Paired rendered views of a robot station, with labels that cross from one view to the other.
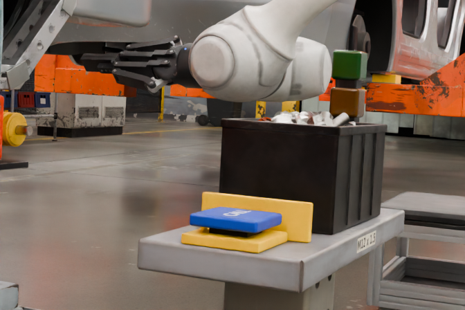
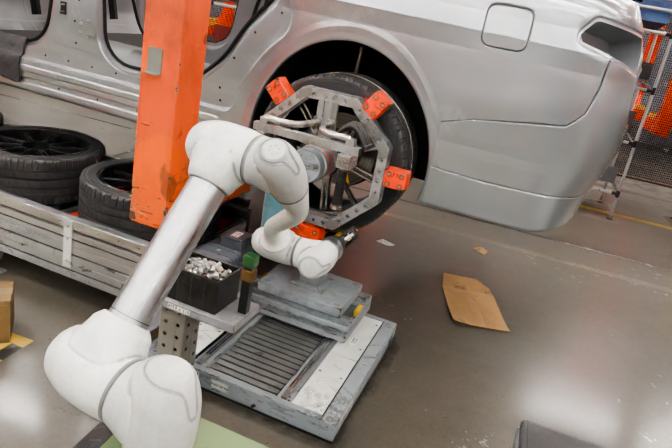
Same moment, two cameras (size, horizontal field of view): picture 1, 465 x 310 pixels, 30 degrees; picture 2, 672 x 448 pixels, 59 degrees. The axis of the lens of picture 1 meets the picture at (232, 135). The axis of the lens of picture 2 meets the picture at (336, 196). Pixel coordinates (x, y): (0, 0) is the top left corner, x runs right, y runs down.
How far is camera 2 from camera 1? 238 cm
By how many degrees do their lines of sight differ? 84
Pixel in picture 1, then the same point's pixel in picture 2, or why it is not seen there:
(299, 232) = not seen: hidden behind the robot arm
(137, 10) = (510, 219)
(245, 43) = (256, 236)
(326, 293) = (176, 318)
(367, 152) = (196, 284)
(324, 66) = (301, 264)
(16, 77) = (329, 224)
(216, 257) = not seen: hidden behind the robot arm
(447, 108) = not seen: outside the picture
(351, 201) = (180, 293)
